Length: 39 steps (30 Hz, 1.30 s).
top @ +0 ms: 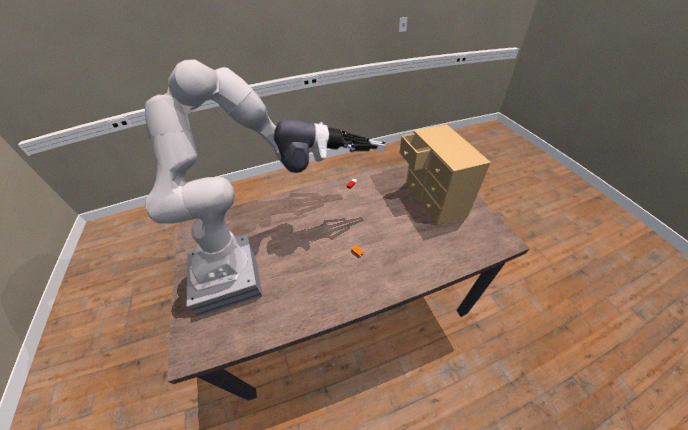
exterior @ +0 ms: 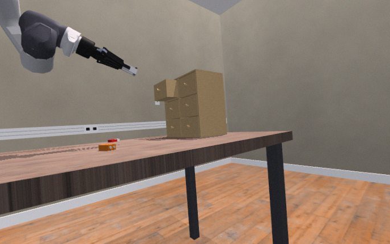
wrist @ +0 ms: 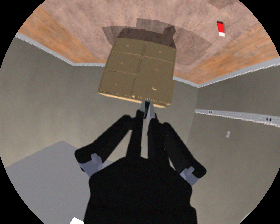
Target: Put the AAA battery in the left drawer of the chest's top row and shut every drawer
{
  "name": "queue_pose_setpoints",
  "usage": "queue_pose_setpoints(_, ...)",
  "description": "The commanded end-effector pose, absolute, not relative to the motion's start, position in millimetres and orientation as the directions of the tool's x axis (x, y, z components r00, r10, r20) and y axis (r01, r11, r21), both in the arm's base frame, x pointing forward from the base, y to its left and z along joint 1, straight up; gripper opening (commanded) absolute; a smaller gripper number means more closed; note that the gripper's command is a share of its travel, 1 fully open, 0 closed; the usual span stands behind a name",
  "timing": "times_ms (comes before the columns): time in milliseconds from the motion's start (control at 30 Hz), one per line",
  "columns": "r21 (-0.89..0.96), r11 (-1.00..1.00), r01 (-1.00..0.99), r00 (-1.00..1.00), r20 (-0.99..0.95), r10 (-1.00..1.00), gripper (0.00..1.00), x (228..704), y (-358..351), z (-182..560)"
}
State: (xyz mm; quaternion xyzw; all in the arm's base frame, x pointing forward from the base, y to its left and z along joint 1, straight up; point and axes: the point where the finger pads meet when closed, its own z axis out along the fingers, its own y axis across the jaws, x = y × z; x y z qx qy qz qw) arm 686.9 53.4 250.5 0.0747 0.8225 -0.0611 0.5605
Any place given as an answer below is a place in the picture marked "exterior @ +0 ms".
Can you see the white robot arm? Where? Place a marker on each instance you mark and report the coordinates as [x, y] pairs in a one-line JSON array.
[[40, 36]]

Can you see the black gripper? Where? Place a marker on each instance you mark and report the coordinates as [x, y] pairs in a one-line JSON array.
[[87, 48]]

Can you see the brown wooden drawer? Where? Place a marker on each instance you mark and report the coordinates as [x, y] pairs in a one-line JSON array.
[[188, 105], [172, 109], [173, 127], [190, 126], [187, 84], [166, 90]]

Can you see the brown wooden chest of drawers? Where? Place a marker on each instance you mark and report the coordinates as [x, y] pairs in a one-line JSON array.
[[210, 101]]

